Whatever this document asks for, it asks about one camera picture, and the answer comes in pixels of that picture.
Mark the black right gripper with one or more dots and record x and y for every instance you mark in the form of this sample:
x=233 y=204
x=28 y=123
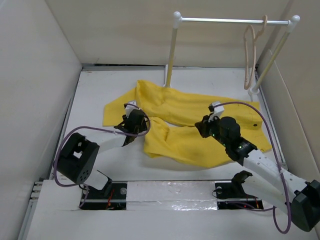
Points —
x=203 y=125

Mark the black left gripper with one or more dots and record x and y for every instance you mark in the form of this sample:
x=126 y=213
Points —
x=142 y=127

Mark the yellow trousers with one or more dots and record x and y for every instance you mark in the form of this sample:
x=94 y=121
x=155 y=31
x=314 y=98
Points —
x=173 y=115

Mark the beige plastic hanger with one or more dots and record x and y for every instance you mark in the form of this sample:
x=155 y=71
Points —
x=250 y=38

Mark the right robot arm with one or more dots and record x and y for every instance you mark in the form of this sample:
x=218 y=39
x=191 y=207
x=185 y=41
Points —
x=293 y=195

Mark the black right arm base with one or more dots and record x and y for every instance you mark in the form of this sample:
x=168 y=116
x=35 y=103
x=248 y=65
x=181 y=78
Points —
x=230 y=194

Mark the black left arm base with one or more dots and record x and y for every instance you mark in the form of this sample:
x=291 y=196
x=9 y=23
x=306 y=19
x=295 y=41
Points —
x=114 y=200

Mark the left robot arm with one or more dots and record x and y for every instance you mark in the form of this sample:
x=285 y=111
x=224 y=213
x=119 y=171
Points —
x=74 y=163

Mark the white clothes rack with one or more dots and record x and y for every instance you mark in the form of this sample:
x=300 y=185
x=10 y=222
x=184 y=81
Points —
x=226 y=42

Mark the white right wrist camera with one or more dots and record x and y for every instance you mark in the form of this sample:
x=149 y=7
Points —
x=216 y=110

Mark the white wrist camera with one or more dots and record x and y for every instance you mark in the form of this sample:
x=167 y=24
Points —
x=129 y=107
x=216 y=110

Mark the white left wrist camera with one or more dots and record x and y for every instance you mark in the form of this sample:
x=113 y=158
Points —
x=129 y=107

